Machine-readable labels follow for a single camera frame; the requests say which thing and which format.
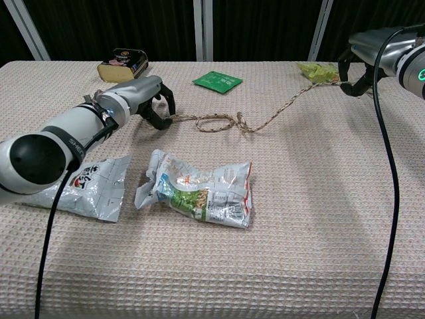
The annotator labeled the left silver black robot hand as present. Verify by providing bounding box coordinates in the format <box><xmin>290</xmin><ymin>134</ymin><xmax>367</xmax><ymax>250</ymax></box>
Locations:
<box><xmin>102</xmin><ymin>75</ymin><xmax>176</xmax><ymax>131</ymax></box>

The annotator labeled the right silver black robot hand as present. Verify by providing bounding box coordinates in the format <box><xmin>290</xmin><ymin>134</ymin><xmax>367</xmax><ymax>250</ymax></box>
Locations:
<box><xmin>337</xmin><ymin>25</ymin><xmax>418</xmax><ymax>98</ymax></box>

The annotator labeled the beige braided rope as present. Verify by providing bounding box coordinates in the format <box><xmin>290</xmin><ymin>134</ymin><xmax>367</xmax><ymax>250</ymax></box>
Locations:
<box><xmin>165</xmin><ymin>79</ymin><xmax>348</xmax><ymax>135</ymax></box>

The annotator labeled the black curtain panel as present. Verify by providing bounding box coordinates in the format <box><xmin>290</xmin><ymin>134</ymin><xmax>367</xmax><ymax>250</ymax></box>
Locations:
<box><xmin>0</xmin><ymin>0</ymin><xmax>35</xmax><ymax>66</ymax></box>
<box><xmin>211</xmin><ymin>0</ymin><xmax>323</xmax><ymax>62</ymax></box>
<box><xmin>327</xmin><ymin>0</ymin><xmax>425</xmax><ymax>62</ymax></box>
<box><xmin>18</xmin><ymin>0</ymin><xmax>195</xmax><ymax>62</ymax></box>

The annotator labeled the black gold tin can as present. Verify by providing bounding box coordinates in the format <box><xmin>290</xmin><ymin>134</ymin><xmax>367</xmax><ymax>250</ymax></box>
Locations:
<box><xmin>96</xmin><ymin>48</ymin><xmax>149</xmax><ymax>82</ymax></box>

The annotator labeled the yellow-green snack bag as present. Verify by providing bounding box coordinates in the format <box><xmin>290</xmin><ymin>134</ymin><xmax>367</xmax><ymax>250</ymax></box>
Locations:
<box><xmin>296</xmin><ymin>62</ymin><xmax>341</xmax><ymax>84</ymax></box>

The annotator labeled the green flat sachet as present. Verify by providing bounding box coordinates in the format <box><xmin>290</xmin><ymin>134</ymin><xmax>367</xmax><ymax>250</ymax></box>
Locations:
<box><xmin>192</xmin><ymin>70</ymin><xmax>244</xmax><ymax>95</ymax></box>

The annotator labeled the silver snack bag red print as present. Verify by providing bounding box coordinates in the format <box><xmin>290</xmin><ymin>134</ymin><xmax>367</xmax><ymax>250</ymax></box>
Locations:
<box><xmin>19</xmin><ymin>154</ymin><xmax>133</xmax><ymax>223</ymax></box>

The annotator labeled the silver snack bag green print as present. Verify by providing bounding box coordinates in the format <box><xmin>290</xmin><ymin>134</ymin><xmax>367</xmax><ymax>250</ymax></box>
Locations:
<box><xmin>134</xmin><ymin>148</ymin><xmax>254</xmax><ymax>230</ymax></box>

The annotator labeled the beige waffle tablecloth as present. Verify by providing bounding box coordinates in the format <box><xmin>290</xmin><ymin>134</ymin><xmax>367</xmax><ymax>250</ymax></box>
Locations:
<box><xmin>0</xmin><ymin>60</ymin><xmax>425</xmax><ymax>319</ymax></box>

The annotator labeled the white partition frame post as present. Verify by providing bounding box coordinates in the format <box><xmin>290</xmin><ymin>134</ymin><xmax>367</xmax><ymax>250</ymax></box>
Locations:
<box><xmin>193</xmin><ymin>0</ymin><xmax>214</xmax><ymax>62</ymax></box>
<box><xmin>307</xmin><ymin>0</ymin><xmax>334</xmax><ymax>62</ymax></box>
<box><xmin>3</xmin><ymin>0</ymin><xmax>51</xmax><ymax>62</ymax></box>

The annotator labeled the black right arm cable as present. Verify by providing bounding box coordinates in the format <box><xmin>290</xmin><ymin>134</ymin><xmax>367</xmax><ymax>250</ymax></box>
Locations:
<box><xmin>369</xmin><ymin>26</ymin><xmax>420</xmax><ymax>319</ymax></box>

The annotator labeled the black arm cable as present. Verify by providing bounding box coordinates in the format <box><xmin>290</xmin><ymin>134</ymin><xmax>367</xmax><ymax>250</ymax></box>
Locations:
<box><xmin>33</xmin><ymin>122</ymin><xmax>120</xmax><ymax>319</ymax></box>
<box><xmin>369</xmin><ymin>26</ymin><xmax>420</xmax><ymax>319</ymax></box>

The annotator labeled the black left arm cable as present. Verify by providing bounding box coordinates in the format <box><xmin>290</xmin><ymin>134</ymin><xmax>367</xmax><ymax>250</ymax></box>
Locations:
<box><xmin>33</xmin><ymin>122</ymin><xmax>120</xmax><ymax>319</ymax></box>

